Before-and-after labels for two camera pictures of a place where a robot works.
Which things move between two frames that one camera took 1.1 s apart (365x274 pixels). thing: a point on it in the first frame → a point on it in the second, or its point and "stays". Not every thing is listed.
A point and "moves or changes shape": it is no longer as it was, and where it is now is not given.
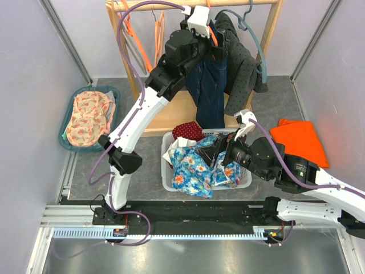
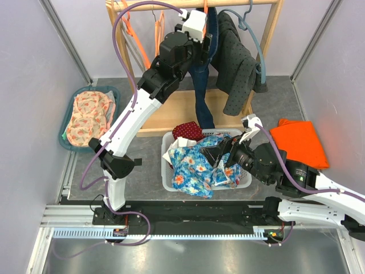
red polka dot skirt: x=188 y=130 stays
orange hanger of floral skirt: x=159 y=39 stays
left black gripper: x=219 y=53 → x=205 y=47
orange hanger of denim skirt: x=211 y=31 moves or changes shape
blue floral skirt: x=192 y=173 stays
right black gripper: x=209 y=153 stays
